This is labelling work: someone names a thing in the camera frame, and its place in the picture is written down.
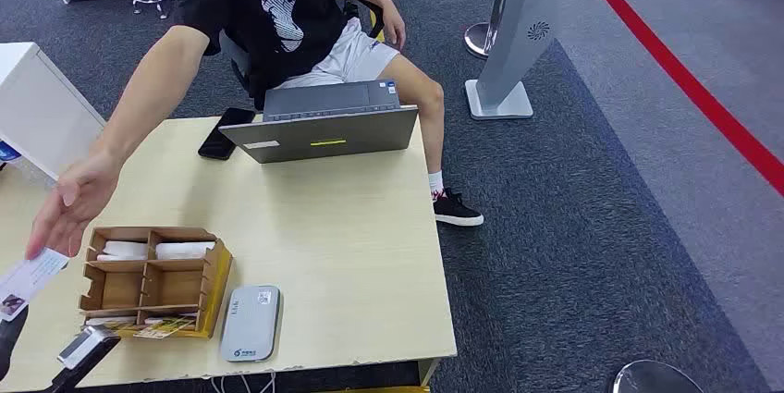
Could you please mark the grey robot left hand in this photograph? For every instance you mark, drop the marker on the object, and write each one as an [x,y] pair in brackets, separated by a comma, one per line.
[9,341]

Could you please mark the person's right hand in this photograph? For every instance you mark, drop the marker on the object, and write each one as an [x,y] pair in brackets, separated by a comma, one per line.
[76,194]

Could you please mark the person's left hand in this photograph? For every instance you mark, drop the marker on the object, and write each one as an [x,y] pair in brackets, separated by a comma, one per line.
[393,25]

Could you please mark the white printed ID card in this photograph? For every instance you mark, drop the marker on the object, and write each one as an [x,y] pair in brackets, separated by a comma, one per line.
[27,280]

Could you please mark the person's right forearm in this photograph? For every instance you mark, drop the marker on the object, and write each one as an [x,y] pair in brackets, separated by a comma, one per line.
[153,90]

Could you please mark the flat white card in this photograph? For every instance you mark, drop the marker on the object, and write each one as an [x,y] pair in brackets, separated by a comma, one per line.
[116,320]

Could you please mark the person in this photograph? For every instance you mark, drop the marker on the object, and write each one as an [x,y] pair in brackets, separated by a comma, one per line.
[269,16]

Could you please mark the wooden card organizer box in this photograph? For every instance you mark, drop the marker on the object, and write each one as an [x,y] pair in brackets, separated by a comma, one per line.
[177,289]

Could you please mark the yellow printed key card stack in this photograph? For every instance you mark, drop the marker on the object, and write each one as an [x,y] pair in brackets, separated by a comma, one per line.
[165,328]

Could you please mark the grey white card reader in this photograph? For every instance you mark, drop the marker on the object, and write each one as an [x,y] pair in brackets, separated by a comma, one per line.
[251,323]

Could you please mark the clear bottle blue label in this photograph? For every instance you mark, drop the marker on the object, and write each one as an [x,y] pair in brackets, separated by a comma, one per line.
[8,152]

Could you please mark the white cabinet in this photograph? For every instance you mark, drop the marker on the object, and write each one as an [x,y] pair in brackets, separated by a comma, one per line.
[43,114]

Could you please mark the grey kiosk stand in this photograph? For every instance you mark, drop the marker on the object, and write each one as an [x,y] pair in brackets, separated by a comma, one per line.
[520,22]

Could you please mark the grey laptop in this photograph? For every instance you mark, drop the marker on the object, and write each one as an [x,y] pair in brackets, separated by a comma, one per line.
[318,133]

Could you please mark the black smartphone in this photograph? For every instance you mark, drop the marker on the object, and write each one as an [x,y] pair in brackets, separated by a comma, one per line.
[225,133]

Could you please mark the black office chair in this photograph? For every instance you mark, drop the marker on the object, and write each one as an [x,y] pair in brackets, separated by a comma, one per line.
[236,62]

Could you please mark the black white-soled shoe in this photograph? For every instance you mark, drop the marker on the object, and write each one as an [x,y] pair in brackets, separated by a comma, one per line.
[456,211]

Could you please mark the chrome stanchion base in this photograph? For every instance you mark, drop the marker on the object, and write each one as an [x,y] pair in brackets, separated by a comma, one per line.
[655,378]

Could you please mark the chrome stanchion post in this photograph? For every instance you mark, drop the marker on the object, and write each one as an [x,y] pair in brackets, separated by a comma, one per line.
[484,38]

